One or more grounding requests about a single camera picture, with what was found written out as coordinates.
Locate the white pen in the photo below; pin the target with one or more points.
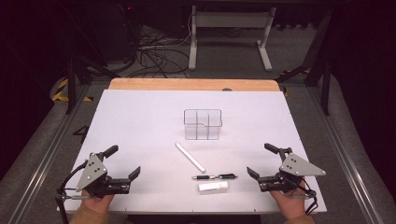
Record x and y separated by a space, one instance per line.
190 157

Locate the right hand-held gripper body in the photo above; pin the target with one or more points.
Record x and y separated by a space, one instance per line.
295 166

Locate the black pen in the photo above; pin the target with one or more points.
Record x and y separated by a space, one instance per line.
202 177

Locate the white board sheet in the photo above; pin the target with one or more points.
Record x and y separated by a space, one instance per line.
149 124

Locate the person's left hand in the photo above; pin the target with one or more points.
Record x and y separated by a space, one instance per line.
97 203

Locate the white metal stand frame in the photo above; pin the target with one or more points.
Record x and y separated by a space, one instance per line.
230 20

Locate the person's right hand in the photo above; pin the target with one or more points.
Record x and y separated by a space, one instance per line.
291 205

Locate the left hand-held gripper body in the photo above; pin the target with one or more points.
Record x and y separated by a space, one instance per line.
93 174

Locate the white eraser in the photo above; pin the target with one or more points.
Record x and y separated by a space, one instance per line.
213 186

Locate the black metal stand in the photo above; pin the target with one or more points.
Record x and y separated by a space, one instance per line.
325 84
71 84

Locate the aluminium floor rail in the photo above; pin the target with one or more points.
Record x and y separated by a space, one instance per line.
43 161
345 161

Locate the clear plastic pen holder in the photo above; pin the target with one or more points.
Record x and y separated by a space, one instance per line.
202 124

